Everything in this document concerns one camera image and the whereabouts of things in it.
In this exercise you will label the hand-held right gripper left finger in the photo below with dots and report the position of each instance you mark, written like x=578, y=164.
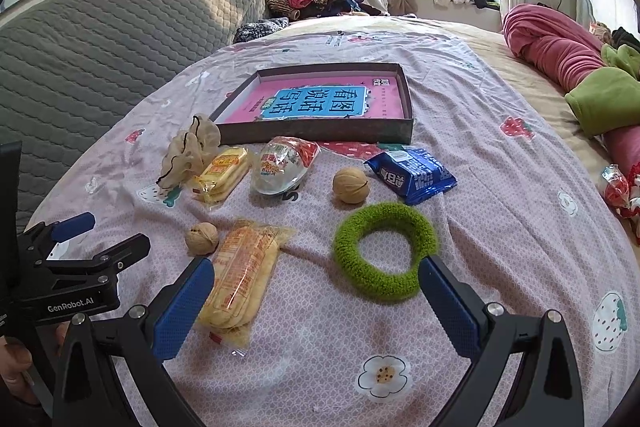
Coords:
x=182, y=312

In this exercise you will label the clear jelly cup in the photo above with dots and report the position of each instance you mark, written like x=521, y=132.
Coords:
x=277, y=172

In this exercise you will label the beige bed sheet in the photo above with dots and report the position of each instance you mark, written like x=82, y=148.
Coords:
x=525, y=72

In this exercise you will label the dark garment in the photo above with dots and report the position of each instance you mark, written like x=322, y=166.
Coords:
x=627, y=38

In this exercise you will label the green blanket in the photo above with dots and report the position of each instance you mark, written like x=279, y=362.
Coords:
x=605, y=97

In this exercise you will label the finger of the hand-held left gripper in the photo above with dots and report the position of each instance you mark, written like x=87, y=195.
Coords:
x=100, y=254
x=75, y=227

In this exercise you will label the walnut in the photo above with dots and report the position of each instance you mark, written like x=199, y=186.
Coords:
x=351, y=186
x=201, y=238

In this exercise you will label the grey quilted headboard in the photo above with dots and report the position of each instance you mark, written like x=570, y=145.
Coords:
x=100, y=57

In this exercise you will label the small yellow snack packet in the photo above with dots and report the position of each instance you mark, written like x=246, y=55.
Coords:
x=220, y=174

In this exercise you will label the red white candy packet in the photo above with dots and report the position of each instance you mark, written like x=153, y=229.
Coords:
x=616, y=187
x=635, y=197

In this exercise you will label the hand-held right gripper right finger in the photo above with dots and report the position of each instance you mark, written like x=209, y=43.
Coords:
x=452, y=307

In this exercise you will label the dark floral cloth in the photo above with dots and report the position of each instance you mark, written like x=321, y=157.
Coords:
x=260, y=29

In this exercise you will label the dark shallow cardboard box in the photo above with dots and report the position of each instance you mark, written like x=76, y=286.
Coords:
x=320, y=134

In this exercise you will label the beige mesh scrunchie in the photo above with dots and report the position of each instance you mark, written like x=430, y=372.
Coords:
x=185, y=157

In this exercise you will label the blue snack packet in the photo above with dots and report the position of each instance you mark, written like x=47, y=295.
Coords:
x=415, y=177

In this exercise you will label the pink rolled quilt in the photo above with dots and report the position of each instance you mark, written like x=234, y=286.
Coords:
x=550, y=42

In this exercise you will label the person's left hand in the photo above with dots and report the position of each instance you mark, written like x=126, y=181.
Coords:
x=15, y=359

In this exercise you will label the pink printed bed sheet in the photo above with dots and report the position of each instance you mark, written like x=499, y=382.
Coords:
x=500, y=232

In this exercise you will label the long yellow cracker packet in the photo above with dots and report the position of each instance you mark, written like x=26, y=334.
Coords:
x=240, y=277

